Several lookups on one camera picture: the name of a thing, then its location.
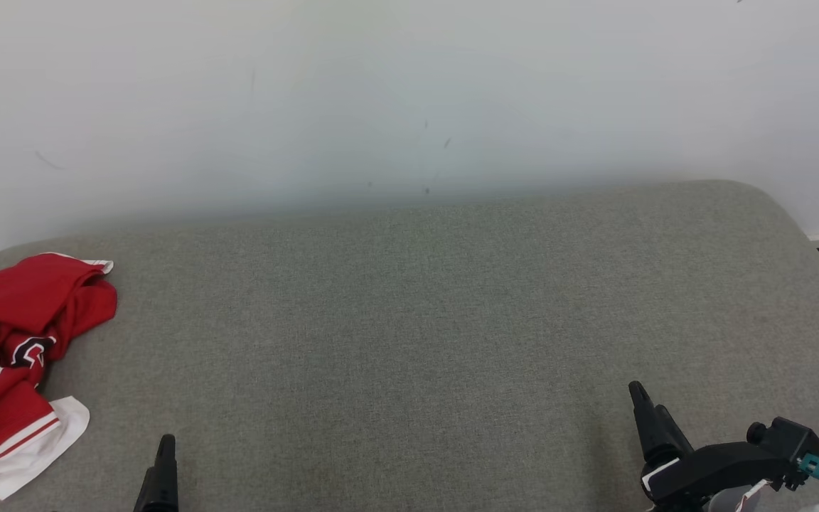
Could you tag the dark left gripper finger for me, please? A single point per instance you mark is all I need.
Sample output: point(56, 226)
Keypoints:
point(150, 494)
point(168, 476)

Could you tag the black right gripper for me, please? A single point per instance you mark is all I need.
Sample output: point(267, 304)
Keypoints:
point(715, 469)

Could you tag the red Bulls shorts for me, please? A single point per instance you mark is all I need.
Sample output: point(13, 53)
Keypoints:
point(25, 291)

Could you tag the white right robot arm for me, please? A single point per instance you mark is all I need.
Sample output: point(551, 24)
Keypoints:
point(726, 502)

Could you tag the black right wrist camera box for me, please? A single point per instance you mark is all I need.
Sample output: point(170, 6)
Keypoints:
point(786, 437)

